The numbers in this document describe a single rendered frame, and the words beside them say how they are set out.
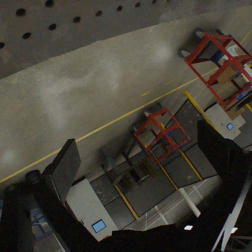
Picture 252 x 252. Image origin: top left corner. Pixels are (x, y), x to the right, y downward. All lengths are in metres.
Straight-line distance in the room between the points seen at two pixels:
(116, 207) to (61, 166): 6.50
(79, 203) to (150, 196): 2.44
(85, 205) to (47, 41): 5.51
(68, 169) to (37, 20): 0.27
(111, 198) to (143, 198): 1.07
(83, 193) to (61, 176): 5.65
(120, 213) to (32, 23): 6.48
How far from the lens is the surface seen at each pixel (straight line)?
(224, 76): 2.40
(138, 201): 6.82
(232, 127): 10.54
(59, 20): 0.40
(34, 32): 0.40
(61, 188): 0.17
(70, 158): 0.20
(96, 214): 5.79
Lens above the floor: 1.01
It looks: 15 degrees down
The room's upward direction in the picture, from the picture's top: 145 degrees clockwise
